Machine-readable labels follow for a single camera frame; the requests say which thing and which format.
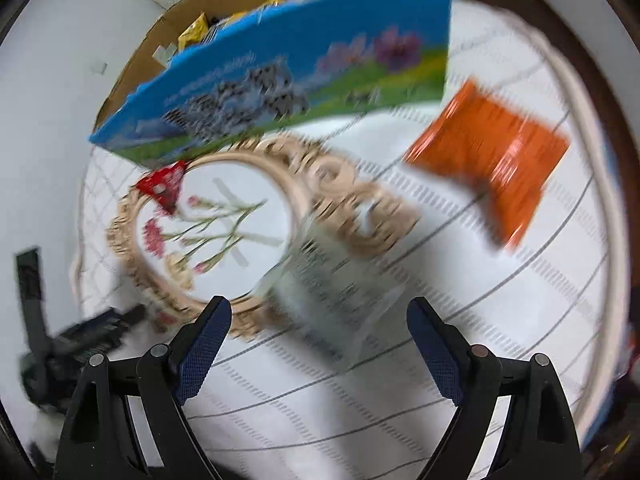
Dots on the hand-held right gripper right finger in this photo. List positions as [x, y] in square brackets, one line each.
[437, 352]

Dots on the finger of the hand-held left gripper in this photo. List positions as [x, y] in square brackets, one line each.
[100, 330]
[30, 285]

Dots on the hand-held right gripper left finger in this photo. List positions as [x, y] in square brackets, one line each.
[202, 347]

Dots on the clear grey printed snack packet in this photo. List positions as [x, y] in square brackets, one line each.
[335, 285]

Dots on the yellow snack packet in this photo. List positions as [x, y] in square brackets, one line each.
[194, 32]

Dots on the blue printed cardboard box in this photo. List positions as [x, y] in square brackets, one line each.
[300, 60]

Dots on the white diamond-pattern blanket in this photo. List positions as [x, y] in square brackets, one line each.
[500, 310]

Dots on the small red snack packet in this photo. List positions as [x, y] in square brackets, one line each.
[162, 185]

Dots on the wide orange snack packet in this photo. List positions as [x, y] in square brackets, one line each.
[490, 160]

